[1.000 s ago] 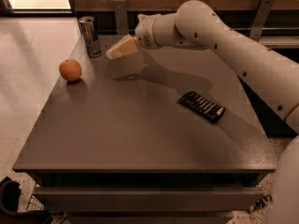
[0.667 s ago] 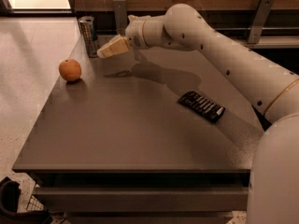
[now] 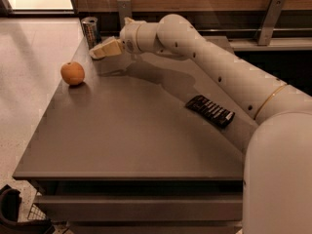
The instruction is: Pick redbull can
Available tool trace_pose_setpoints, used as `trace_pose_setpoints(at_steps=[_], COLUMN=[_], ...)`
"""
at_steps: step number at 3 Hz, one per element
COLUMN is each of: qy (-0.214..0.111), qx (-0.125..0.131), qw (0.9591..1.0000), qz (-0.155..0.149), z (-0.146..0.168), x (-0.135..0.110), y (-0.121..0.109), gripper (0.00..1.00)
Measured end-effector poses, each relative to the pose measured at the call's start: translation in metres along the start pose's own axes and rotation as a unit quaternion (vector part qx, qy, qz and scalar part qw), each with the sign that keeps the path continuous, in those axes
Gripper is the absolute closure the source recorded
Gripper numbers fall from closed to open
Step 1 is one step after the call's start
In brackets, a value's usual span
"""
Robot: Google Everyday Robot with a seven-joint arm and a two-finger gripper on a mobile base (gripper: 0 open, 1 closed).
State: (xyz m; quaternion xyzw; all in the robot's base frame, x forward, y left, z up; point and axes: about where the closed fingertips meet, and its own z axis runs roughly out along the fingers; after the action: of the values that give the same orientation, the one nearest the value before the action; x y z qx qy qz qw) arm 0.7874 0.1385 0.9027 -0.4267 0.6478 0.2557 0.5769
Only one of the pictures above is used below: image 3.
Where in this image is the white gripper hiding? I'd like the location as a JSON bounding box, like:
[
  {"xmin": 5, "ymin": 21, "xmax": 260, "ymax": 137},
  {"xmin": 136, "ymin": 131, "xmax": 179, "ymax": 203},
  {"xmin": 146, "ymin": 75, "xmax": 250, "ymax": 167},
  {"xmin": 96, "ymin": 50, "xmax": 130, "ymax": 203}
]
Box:
[{"xmin": 89, "ymin": 17, "xmax": 160, "ymax": 59}]

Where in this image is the silver blue redbull can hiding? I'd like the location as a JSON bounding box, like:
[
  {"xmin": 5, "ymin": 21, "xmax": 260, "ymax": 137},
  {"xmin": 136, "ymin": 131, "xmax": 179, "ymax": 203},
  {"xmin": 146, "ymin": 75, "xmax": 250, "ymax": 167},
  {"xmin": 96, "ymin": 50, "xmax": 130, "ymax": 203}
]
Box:
[{"xmin": 81, "ymin": 17, "xmax": 101, "ymax": 49}]

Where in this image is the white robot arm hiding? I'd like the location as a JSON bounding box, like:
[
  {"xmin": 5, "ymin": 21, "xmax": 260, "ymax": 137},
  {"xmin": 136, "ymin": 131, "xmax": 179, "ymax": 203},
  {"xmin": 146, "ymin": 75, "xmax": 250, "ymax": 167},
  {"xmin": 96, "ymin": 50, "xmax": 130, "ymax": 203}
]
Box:
[{"xmin": 90, "ymin": 15, "xmax": 312, "ymax": 234}]

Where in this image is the orange fruit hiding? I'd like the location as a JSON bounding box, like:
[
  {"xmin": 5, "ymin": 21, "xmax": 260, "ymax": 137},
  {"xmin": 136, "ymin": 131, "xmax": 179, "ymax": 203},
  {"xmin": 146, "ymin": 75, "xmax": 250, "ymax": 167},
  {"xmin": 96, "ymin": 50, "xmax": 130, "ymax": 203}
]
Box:
[{"xmin": 60, "ymin": 61, "xmax": 85, "ymax": 86}]

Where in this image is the black snack bar wrapper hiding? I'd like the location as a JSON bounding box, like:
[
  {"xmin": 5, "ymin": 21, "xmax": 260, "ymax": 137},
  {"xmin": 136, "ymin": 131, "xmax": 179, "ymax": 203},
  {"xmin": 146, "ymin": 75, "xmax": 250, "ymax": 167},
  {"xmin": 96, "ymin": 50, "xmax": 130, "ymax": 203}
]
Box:
[{"xmin": 185, "ymin": 95, "xmax": 235, "ymax": 129}]

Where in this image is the grey drawer cabinet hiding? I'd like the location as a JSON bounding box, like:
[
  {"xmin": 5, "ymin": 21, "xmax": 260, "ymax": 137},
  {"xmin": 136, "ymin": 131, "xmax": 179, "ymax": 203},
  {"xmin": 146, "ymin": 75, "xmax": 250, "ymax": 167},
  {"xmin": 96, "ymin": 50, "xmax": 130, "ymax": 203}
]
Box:
[{"xmin": 14, "ymin": 45, "xmax": 256, "ymax": 234}]

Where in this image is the left metal wall bracket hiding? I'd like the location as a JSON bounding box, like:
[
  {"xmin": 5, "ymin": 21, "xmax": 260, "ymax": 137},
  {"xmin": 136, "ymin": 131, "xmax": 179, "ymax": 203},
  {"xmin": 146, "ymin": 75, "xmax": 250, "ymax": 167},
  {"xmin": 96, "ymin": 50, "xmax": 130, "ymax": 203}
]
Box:
[{"xmin": 117, "ymin": 0, "xmax": 132, "ymax": 28}]

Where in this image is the metal wall bracket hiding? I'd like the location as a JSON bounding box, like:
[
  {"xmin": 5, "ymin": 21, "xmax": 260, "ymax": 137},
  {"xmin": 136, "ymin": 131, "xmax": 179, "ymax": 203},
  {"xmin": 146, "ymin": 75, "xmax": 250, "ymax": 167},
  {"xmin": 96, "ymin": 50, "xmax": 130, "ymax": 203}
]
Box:
[
  {"xmin": 117, "ymin": 0, "xmax": 132, "ymax": 28},
  {"xmin": 257, "ymin": 0, "xmax": 286, "ymax": 46}
]

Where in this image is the right metal wall bracket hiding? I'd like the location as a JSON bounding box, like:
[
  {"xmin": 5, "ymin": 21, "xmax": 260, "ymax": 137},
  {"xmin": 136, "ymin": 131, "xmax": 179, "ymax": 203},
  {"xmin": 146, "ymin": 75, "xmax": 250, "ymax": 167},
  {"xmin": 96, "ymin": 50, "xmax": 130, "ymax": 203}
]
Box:
[{"xmin": 257, "ymin": 0, "xmax": 286, "ymax": 46}]

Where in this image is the wire basket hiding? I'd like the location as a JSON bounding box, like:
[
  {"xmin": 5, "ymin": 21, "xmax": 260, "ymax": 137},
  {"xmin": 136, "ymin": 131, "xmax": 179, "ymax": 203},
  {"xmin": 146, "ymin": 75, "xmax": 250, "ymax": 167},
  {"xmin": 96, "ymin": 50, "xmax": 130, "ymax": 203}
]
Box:
[{"xmin": 27, "ymin": 202, "xmax": 48, "ymax": 220}]

